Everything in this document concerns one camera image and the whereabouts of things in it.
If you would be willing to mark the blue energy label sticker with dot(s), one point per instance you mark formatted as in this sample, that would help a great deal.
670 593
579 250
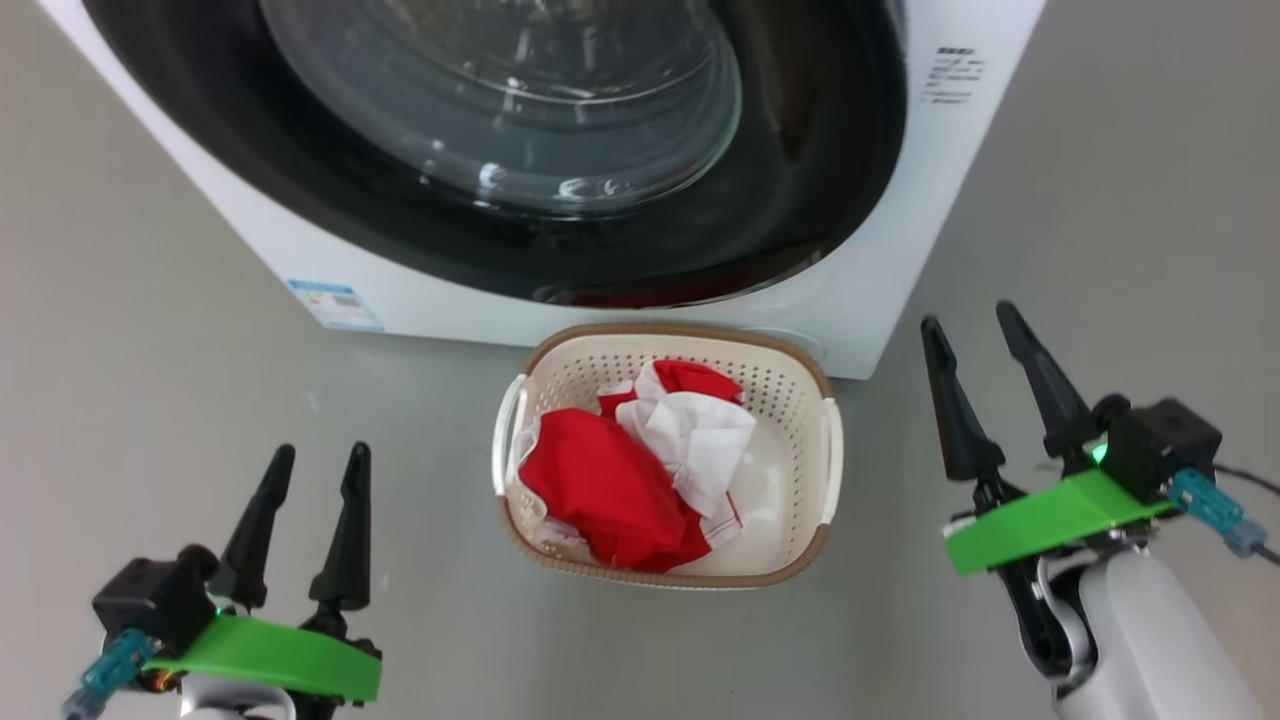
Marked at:
335 305

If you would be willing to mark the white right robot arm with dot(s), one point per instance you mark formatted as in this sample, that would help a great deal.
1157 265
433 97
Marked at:
1150 640

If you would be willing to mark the round glass washer door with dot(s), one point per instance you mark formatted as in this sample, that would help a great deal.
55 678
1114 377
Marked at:
500 100

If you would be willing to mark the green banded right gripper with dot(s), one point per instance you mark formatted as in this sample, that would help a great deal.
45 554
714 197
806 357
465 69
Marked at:
1050 515

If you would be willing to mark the cream perforated laundry basket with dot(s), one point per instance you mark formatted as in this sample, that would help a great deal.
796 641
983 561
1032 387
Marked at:
790 400

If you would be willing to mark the white front-load washing machine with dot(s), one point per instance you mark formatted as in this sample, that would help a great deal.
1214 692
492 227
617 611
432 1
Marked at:
900 250

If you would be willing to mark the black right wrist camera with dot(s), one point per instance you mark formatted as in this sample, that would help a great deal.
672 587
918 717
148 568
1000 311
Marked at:
1160 440

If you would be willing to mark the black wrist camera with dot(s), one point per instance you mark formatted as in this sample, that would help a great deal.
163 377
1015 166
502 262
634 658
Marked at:
150 600
1160 440

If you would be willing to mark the red and white clothes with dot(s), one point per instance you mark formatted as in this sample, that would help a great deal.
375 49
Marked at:
600 490

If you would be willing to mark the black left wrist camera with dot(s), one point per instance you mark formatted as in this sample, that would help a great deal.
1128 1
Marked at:
150 600

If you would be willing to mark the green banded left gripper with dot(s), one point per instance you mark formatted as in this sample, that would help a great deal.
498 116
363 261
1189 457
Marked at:
280 655

